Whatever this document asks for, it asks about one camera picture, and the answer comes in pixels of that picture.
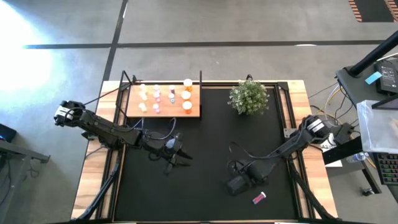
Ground yellow cable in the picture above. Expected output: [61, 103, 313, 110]
[315, 83, 343, 118]

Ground artificial green plant black pot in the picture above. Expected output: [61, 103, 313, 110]
[227, 79, 271, 116]

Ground black table mat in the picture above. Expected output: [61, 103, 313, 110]
[113, 86, 298, 222]

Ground wooden shelf black metal frame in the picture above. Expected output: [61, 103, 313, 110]
[118, 70, 203, 119]

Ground black pole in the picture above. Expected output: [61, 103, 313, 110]
[347, 30, 398, 77]

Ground clear water bottle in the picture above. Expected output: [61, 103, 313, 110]
[346, 151, 370, 164]

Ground translucent plastic cover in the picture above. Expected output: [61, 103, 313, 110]
[356, 99, 398, 154]

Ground black electronic device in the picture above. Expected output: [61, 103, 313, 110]
[374, 58, 398, 96]

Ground black floor mat orange stripes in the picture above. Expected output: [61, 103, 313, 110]
[348, 0, 398, 23]

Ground black computer keyboard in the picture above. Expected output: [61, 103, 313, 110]
[372, 152, 398, 186]

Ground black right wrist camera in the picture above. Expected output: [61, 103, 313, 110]
[242, 161, 266, 180]

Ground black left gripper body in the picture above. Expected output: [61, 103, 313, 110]
[159, 136, 185, 175]

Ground black box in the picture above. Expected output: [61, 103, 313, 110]
[0, 123, 18, 143]

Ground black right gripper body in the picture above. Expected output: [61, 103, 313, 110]
[226, 174, 254, 198]

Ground light blue card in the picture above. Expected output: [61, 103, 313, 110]
[364, 71, 382, 85]

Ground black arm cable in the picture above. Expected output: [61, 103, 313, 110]
[228, 141, 299, 170]
[123, 116, 178, 141]

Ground white paper sheet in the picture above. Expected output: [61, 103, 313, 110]
[319, 141, 343, 168]

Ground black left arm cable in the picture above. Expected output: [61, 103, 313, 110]
[123, 116, 178, 141]

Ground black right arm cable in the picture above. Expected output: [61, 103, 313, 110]
[228, 141, 299, 170]

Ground black keyboard desk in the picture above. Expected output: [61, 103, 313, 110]
[322, 136, 398, 203]

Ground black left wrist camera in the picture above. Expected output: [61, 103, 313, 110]
[165, 138, 182, 152]

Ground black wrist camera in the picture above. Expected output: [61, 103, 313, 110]
[242, 161, 266, 180]
[165, 138, 182, 152]

